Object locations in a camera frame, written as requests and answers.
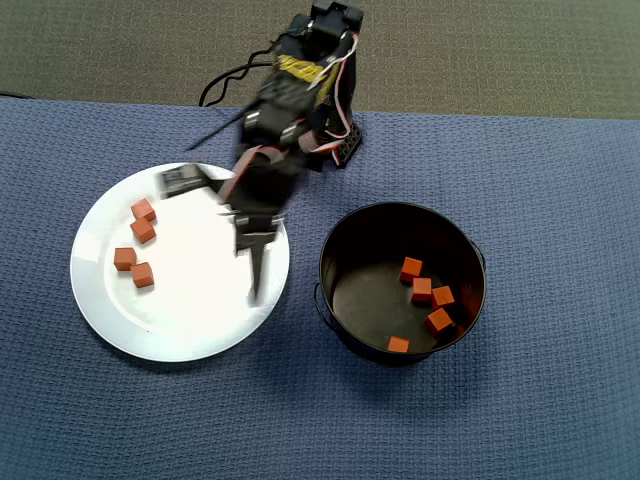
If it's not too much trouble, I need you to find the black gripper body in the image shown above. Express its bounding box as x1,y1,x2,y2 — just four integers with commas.
219,149,301,254

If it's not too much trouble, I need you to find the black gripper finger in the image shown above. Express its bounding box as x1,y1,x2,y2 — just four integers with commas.
246,242,275,307

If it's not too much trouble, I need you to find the white round plate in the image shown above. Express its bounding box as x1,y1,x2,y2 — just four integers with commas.
69,162,291,364

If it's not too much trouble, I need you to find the black metal bucket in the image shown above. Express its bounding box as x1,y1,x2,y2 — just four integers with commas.
313,201,489,369

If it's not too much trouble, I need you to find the blue woven cloth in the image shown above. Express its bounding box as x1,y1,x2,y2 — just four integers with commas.
0,97,640,480

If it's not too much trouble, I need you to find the thin black camera cable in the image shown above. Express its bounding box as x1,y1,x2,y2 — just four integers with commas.
185,113,250,152

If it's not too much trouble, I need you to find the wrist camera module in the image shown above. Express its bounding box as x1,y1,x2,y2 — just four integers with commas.
157,163,221,201

